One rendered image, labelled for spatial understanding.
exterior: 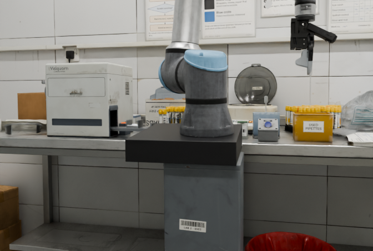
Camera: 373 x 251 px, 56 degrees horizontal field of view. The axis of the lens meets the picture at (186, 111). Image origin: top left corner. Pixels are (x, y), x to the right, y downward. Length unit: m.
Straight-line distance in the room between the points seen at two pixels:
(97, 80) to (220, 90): 0.64
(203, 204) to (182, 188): 0.07
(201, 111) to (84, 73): 0.67
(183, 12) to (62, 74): 0.63
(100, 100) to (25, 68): 1.04
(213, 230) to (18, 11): 1.91
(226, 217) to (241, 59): 1.16
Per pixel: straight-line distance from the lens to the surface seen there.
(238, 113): 1.57
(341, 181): 2.02
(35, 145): 1.54
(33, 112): 2.00
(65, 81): 1.50
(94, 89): 1.44
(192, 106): 0.94
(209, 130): 0.91
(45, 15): 2.35
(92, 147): 1.41
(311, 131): 1.34
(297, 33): 1.38
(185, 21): 1.07
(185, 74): 0.96
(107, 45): 2.09
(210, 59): 0.92
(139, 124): 1.40
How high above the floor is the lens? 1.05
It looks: 3 degrees down
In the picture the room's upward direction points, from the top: straight up
